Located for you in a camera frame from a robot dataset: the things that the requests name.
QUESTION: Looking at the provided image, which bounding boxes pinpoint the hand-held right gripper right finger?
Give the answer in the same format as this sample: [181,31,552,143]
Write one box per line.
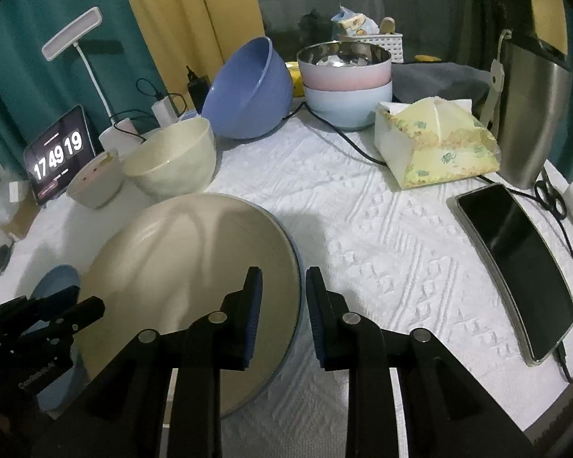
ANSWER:
[306,266,540,458]

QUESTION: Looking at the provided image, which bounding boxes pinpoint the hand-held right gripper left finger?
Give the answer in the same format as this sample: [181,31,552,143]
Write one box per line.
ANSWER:
[33,266,264,458]

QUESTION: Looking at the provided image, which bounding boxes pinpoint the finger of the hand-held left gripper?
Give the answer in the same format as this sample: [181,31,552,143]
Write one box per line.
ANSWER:
[0,286,80,335]
[38,296,107,344]

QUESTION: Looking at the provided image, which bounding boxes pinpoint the blue plate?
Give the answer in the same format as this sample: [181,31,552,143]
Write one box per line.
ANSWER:
[30,264,89,411]

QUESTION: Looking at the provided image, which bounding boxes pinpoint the pink strawberry print bowl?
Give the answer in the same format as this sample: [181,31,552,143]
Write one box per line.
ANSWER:
[65,149,125,210]

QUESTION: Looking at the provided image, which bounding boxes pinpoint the cream bowl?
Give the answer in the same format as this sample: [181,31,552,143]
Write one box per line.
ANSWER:
[123,117,217,201]

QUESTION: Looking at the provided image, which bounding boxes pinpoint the large blue bowl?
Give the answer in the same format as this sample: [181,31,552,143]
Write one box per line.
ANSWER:
[201,37,295,140]

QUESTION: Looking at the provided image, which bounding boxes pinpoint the cardboard box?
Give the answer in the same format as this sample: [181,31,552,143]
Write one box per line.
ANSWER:
[0,195,36,240]

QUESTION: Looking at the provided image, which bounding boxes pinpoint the white textured tablecloth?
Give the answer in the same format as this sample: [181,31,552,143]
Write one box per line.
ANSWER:
[0,98,573,458]

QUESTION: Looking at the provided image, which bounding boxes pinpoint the tablet with clock display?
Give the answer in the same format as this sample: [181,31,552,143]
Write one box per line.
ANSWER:
[22,104,97,207]

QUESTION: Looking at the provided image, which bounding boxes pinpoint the crumpled yellow tissue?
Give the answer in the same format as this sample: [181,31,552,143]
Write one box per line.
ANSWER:
[373,96,501,189]

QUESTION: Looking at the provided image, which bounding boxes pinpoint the black smartphone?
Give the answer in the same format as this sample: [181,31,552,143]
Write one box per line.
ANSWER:
[446,182,573,368]

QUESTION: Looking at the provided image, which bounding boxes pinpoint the light blue bowl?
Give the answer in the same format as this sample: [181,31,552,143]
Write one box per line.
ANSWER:
[303,79,393,132]

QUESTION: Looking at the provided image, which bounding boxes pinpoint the white charger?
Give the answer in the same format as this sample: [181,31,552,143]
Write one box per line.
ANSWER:
[151,98,182,127]

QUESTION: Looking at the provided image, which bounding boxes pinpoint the black charger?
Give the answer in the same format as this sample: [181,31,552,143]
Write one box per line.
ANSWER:
[185,65,210,111]

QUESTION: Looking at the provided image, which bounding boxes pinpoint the yellow wipes pack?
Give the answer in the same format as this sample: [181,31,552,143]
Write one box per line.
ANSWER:
[286,64,307,98]

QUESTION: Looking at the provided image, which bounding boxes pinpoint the pink steel-lined bowl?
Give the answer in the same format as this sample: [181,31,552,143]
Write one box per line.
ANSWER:
[296,41,393,93]

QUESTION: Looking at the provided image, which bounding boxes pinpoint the black scissors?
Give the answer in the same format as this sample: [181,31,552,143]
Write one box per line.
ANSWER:
[534,167,569,221]

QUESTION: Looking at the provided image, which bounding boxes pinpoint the grey cloth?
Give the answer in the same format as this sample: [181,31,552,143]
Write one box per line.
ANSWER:
[390,61,492,106]

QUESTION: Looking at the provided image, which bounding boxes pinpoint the teal curtain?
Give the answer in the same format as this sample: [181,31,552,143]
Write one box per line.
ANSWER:
[0,0,173,187]

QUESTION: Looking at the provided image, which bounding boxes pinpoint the white desk lamp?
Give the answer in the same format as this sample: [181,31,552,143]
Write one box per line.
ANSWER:
[41,6,141,153]

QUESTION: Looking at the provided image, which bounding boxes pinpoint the white perforated basket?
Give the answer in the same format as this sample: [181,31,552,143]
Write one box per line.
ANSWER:
[337,31,405,65]

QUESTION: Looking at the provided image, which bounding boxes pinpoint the stainless steel kettle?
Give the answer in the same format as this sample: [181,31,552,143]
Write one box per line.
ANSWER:
[495,33,573,190]

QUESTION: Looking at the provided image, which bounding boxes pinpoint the light blue snack bag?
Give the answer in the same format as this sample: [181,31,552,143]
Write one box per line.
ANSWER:
[330,4,379,39]

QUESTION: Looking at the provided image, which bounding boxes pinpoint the yellow curtain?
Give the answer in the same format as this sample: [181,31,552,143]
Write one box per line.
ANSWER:
[116,0,263,106]

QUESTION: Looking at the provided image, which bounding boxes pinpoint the black charger cable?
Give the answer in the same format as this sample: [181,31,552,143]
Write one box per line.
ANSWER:
[282,100,573,385]

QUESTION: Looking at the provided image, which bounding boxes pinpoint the black lamp cable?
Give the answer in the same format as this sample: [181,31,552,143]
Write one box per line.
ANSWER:
[112,111,156,143]

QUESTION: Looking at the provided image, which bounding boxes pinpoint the black white-charger cable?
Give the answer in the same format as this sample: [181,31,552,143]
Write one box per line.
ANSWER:
[136,77,192,106]

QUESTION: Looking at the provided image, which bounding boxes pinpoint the grey strap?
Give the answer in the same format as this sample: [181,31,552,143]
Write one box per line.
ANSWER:
[477,29,513,127]

